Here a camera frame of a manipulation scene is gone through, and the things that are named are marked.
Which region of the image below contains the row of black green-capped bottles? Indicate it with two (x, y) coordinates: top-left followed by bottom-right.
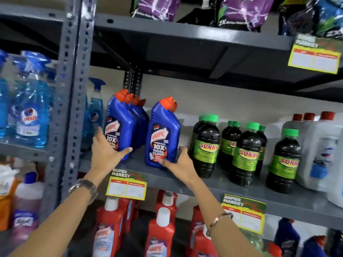
(189, 114), (302, 195)

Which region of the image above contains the person's left hand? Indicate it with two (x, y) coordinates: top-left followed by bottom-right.
(88, 127), (133, 183)

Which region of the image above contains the orange bottle with white top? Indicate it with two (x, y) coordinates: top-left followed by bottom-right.
(0, 164), (22, 232)

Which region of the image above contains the silver wristwatch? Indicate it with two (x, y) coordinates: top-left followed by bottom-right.
(68, 178), (99, 205)

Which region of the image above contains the pink liquid bottle blue cap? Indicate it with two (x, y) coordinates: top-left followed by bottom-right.
(10, 172), (45, 240)

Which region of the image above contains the blue glass cleaner spray bottle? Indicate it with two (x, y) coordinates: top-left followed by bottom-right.
(12, 51), (52, 148)
(0, 49), (9, 139)
(44, 66), (57, 123)
(81, 77), (106, 152)

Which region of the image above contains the yellow shelf price label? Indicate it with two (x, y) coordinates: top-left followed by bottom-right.
(106, 168), (147, 201)
(221, 194), (267, 235)
(288, 34), (342, 75)

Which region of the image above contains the white jug with red cap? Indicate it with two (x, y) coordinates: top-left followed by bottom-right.
(281, 114), (304, 131)
(296, 111), (343, 192)
(300, 112), (317, 126)

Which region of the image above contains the person's right forearm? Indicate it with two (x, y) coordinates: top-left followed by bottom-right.
(185, 176), (264, 257)

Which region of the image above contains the purple detergent packet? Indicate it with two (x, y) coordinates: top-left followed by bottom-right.
(130, 0), (183, 22)
(218, 0), (275, 32)

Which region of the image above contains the grey metal shelf rack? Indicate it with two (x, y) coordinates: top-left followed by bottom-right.
(0, 0), (81, 224)
(61, 0), (343, 231)

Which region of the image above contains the black pouch with white cap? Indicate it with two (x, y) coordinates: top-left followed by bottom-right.
(177, 0), (218, 27)

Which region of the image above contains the blue toilet cleaner bottle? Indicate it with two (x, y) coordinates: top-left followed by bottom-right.
(300, 235), (327, 257)
(138, 98), (150, 146)
(104, 89), (136, 161)
(274, 217), (301, 257)
(131, 96), (145, 150)
(125, 93), (141, 151)
(145, 97), (182, 169)

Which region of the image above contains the gold bracelet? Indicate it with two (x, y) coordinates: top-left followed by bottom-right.
(205, 212), (234, 237)

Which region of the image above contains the blue detergent packet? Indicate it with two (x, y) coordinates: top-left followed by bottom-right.
(312, 0), (343, 39)

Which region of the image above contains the person's right hand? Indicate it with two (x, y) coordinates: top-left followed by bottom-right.
(160, 147), (199, 187)

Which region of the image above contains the clear green liquid bottle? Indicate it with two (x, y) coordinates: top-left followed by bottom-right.
(239, 228), (265, 252)

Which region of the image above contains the group of red cleaner bottles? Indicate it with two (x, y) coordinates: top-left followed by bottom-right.
(92, 189), (219, 257)

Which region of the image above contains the person's left forearm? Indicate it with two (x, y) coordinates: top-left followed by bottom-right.
(8, 172), (99, 257)

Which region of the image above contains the dark detergent packet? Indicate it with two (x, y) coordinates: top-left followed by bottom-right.
(278, 0), (317, 37)

